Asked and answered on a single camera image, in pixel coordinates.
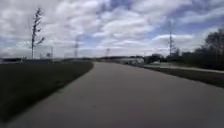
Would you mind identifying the grey paved path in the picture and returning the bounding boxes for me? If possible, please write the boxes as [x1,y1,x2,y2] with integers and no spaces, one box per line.
[0,61,224,128]

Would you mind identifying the grass strip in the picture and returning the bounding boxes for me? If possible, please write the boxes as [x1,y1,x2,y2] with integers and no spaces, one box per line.
[133,64,224,89]

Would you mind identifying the clump of dark trees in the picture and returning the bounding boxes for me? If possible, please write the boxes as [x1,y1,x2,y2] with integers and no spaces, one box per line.
[173,28,224,71]

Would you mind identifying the bare thin tree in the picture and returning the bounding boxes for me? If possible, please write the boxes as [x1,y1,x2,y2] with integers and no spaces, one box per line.
[29,7,46,60]

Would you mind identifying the pale grey road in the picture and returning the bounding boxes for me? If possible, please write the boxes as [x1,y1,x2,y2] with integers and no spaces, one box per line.
[146,63,224,75]

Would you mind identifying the power pylon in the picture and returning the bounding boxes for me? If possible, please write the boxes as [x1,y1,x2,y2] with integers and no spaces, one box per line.
[73,39,80,59]
[167,31,175,57]

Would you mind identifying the dark grass field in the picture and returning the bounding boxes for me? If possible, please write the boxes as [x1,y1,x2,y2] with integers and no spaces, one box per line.
[0,60,95,124]

